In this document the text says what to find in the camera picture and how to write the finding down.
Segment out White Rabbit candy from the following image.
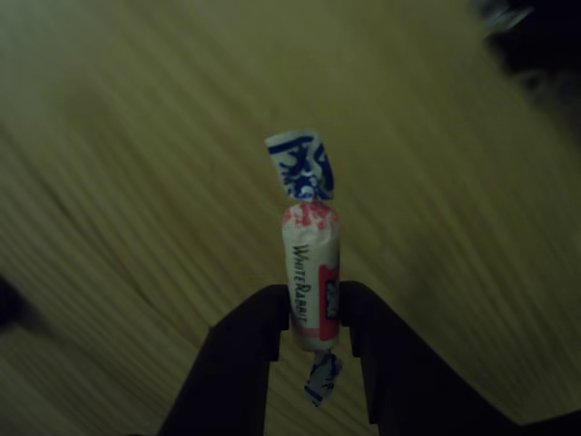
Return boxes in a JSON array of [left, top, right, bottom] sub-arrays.
[[264, 128, 345, 409]]

